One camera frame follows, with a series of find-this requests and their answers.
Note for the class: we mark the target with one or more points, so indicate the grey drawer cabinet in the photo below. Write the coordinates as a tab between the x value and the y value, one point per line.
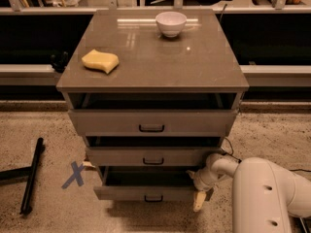
195	71

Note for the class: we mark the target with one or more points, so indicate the black stand right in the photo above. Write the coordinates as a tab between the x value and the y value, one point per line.
304	225

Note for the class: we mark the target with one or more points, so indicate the white bowl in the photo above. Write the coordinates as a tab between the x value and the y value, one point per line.
170	24

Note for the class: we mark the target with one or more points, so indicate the yellow sponge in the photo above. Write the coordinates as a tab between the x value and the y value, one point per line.
102	61

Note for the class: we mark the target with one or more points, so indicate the grey drawer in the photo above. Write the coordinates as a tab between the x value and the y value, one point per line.
146	183
149	156
152	123

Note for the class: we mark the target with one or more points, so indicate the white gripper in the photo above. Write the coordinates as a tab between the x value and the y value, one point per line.
203	181

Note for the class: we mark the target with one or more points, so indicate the grey middle drawer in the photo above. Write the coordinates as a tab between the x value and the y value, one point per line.
149	156

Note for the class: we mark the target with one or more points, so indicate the grey top drawer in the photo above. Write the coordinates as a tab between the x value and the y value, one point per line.
152	123

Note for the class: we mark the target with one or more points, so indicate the grey bottom drawer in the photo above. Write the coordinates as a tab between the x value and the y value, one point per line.
146	183

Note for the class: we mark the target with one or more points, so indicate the black clamp object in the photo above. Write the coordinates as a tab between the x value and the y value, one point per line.
59	62

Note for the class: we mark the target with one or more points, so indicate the blue tape cross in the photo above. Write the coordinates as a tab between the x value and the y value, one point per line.
76	175

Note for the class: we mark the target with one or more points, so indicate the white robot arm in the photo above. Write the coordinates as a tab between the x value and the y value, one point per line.
264	195

